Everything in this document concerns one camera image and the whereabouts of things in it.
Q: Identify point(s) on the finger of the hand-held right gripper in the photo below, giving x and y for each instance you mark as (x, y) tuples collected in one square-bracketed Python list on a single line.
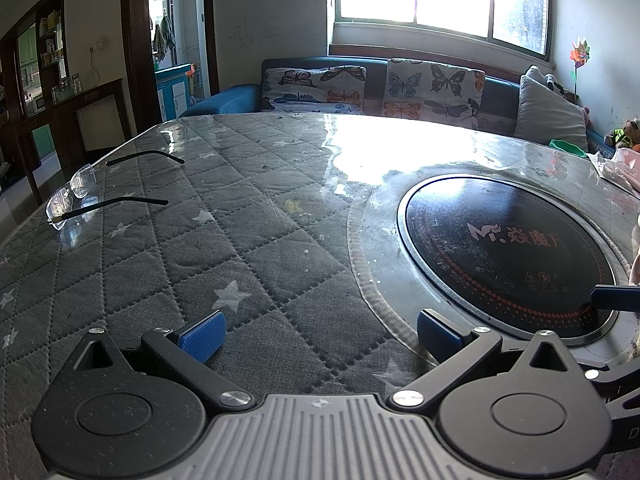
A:
[(620, 382), (616, 297)]

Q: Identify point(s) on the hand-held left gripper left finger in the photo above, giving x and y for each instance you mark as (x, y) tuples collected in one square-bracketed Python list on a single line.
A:
[(202, 336)]

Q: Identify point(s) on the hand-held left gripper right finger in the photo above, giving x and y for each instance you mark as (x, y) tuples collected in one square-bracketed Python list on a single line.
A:
[(440, 336)]

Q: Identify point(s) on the white t-shirt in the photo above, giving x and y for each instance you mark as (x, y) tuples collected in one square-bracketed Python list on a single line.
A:
[(620, 167)]

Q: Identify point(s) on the hanging grey clothes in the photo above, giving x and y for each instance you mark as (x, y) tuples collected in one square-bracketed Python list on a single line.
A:
[(164, 37)]

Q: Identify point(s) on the round black induction cooktop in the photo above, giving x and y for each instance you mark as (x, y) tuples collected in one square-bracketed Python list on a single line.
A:
[(505, 255)]

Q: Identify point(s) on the green bowl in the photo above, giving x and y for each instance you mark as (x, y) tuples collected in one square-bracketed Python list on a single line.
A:
[(567, 146)]

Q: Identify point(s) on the teddy bear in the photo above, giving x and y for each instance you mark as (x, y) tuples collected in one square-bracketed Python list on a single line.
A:
[(625, 135)]

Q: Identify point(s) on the rimless eyeglasses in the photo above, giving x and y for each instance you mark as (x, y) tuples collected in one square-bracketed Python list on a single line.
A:
[(80, 190)]

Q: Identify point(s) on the grey pillow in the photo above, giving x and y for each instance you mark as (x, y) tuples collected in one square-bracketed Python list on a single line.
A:
[(547, 110)]

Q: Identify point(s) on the panda plush toy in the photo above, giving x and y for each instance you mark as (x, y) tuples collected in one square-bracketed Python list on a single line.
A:
[(557, 85)]

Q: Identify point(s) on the blue sofa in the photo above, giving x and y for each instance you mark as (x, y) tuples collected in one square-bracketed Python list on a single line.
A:
[(235, 100)]

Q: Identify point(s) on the colourful pinwheel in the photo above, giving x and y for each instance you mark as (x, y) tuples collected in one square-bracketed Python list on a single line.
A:
[(579, 57)]

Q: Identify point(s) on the square butterfly print cushion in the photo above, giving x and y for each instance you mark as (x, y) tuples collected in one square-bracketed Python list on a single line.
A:
[(432, 91)]

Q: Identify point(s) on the blue cabinet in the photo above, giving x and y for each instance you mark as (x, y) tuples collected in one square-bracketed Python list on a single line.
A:
[(172, 87)]

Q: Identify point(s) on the wide butterfly print cushion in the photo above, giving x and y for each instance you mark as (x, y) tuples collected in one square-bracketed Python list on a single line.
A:
[(315, 89)]

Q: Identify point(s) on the dark wooden cabinet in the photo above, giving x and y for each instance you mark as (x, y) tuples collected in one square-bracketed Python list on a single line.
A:
[(55, 80)]

